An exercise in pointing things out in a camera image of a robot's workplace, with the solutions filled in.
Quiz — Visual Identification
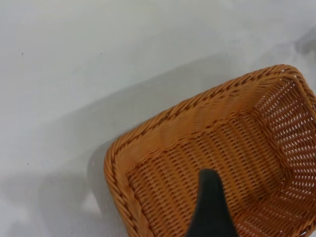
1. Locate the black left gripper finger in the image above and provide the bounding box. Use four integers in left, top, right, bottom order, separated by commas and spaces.
186, 168, 239, 237

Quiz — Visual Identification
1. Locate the woven orange-yellow wicker basket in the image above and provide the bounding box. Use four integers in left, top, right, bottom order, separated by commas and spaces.
103, 64, 316, 237

